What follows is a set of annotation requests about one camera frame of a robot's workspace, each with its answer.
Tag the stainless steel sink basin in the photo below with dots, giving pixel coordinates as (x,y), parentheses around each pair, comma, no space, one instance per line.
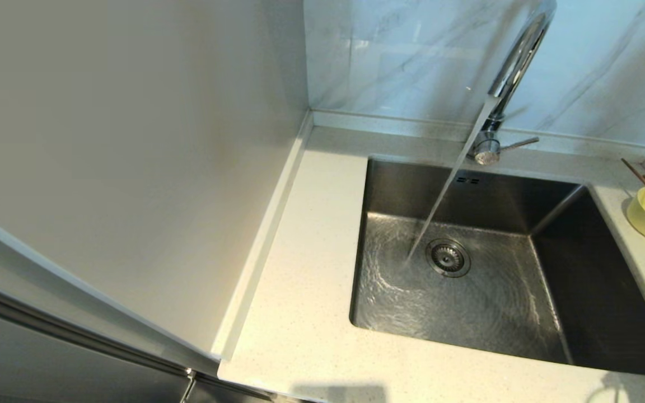
(401,319)

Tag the round metal drain strainer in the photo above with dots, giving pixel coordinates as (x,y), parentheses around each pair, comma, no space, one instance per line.
(447,258)

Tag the chrome gooseneck kitchen faucet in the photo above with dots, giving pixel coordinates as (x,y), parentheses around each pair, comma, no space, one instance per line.
(518,61)

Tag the white tall side panel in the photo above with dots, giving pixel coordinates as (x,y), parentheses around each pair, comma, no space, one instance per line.
(132,140)

